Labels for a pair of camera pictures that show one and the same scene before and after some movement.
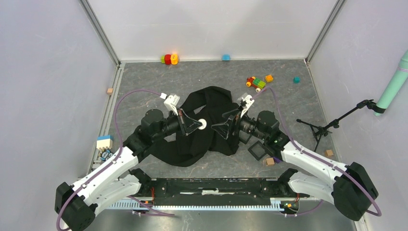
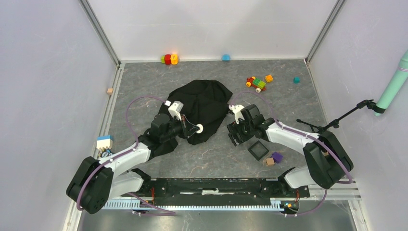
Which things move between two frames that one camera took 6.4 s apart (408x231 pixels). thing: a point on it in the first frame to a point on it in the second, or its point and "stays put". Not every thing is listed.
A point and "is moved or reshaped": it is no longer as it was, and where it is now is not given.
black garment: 206,106 is moved or reshaped
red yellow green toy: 169,59 stays put
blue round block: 225,57 stays put
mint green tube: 394,84 stays put
